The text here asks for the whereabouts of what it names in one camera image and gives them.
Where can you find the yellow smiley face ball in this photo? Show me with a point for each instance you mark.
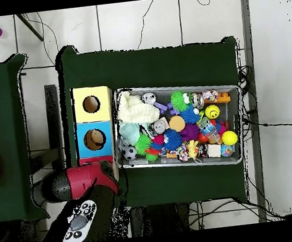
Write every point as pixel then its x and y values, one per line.
pixel 212 111

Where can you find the black upright panel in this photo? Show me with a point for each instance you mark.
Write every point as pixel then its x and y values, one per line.
pixel 54 123

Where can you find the small black white soccer ball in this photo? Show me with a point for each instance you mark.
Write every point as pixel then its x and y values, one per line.
pixel 130 153

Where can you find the dark green side table cloth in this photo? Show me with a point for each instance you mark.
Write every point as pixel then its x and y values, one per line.
pixel 0 103

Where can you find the wooden box with three holes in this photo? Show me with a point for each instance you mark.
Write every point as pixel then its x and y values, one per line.
pixel 93 116

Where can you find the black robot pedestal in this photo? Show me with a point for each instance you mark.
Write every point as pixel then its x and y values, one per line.
pixel 159 218

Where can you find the blue fuzzy toy with eyes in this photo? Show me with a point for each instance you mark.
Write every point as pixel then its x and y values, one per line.
pixel 190 116

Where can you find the green fuzzy toy with eyes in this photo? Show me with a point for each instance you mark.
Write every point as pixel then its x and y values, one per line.
pixel 178 100

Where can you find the toy hamburger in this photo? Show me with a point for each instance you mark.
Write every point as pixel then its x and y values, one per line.
pixel 177 123

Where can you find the black rod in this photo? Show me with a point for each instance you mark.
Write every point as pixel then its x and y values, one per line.
pixel 29 27

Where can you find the shallow clear mesh bin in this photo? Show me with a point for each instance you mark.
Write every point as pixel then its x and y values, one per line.
pixel 237 129

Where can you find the silver crushed can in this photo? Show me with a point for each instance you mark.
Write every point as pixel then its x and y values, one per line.
pixel 149 98

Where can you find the cream waffle cloth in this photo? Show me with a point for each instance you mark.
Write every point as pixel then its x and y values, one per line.
pixel 137 110

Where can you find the purple spiky ball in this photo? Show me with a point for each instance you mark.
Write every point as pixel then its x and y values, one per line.
pixel 190 132

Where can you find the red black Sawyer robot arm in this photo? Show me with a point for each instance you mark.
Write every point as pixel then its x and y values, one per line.
pixel 84 179

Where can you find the black crushed soda can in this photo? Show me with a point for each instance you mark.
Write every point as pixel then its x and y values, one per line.
pixel 159 126

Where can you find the plain yellow ball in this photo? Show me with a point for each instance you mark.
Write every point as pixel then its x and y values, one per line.
pixel 229 138

